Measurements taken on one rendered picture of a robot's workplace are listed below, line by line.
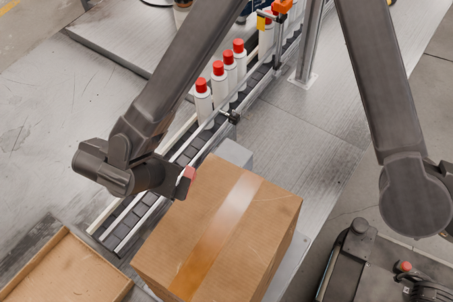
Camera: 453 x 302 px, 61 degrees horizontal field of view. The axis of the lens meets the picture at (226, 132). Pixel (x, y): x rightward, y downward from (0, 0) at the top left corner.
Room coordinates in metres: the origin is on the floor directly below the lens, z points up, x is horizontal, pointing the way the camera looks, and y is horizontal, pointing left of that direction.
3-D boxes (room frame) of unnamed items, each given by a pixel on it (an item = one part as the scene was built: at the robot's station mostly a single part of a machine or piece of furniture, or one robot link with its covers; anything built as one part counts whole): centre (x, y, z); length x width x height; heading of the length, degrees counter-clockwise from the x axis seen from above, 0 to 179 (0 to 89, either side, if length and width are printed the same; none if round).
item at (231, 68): (0.85, -0.02, 0.98); 0.05 x 0.05 x 0.20
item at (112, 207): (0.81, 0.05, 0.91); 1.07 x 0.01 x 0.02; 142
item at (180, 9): (1.13, 0.11, 1.03); 0.09 x 0.09 x 0.30
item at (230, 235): (0.29, 0.03, 0.99); 0.30 x 0.24 x 0.27; 146
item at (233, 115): (0.72, -0.01, 0.91); 0.07 x 0.03 x 0.16; 52
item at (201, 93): (0.74, 0.06, 0.98); 0.05 x 0.05 x 0.20
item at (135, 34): (1.39, 0.12, 0.86); 0.80 x 0.67 x 0.05; 142
